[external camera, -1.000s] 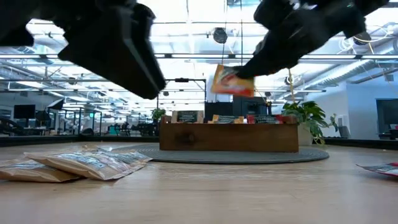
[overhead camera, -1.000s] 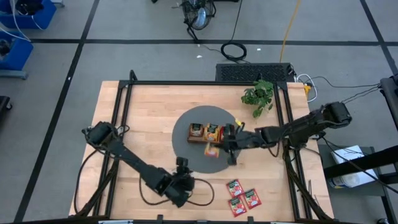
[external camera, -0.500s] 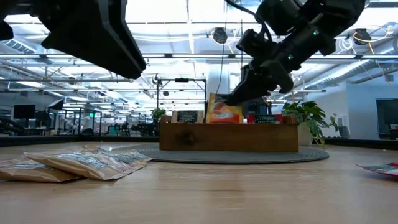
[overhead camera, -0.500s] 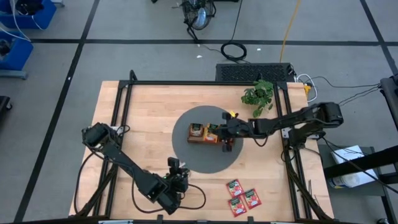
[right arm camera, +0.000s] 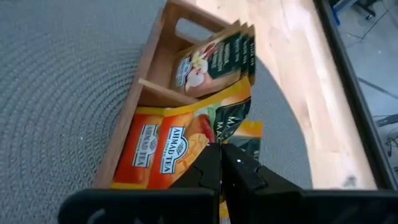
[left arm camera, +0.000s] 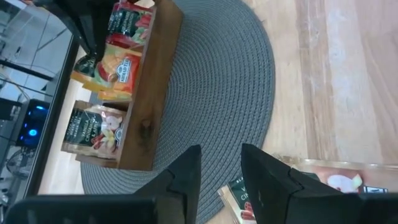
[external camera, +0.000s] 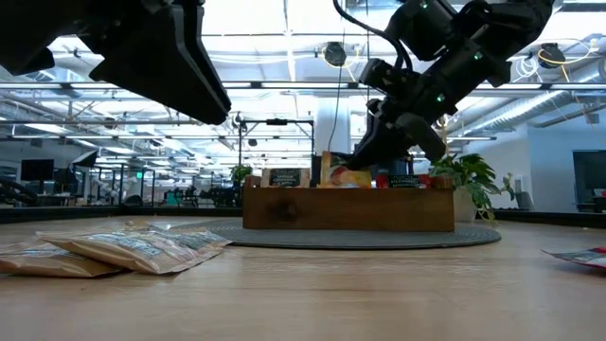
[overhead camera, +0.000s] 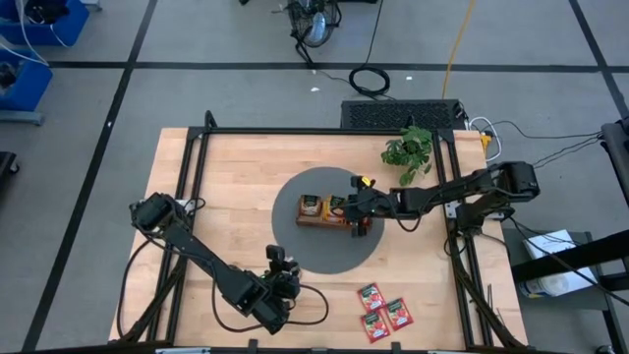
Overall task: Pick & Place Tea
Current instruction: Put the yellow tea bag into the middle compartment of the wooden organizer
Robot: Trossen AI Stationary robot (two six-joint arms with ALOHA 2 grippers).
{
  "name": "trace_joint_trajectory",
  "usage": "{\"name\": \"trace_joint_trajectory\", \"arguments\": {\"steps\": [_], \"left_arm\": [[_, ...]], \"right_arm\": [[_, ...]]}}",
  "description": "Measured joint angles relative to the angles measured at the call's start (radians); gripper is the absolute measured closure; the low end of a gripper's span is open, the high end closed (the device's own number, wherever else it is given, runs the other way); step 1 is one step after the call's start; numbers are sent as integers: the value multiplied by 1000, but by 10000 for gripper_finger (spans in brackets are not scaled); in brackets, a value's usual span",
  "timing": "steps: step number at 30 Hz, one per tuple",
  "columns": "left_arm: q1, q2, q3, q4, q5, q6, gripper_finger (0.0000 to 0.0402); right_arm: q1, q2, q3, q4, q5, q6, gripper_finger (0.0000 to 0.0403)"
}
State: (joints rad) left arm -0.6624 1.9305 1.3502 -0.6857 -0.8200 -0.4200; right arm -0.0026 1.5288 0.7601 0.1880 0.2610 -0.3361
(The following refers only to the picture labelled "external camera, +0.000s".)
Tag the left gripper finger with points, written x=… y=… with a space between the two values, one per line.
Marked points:
x=165 y=61

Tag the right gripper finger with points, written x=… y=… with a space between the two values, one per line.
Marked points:
x=393 y=137

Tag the red tea packet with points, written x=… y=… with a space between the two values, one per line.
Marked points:
x=404 y=181
x=584 y=258

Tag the orange tea packet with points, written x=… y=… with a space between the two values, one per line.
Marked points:
x=348 y=179

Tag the wooden three-compartment tray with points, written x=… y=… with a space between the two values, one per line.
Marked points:
x=350 y=210

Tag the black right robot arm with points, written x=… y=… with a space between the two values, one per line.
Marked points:
x=511 y=28

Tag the green potted plant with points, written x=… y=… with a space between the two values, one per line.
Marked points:
x=468 y=173

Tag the round grey woven mat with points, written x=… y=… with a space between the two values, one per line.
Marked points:
x=426 y=239

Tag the small background plant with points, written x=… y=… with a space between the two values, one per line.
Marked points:
x=241 y=174

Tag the black desk monitor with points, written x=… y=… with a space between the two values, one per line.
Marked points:
x=37 y=169

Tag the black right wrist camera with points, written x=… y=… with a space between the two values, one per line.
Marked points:
x=379 y=76

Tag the black background rig frame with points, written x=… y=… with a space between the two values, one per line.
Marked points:
x=277 y=121

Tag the black aluminium table frame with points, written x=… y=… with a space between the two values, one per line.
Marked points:
x=94 y=214

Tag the black wall screen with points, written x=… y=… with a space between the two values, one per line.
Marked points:
x=589 y=170

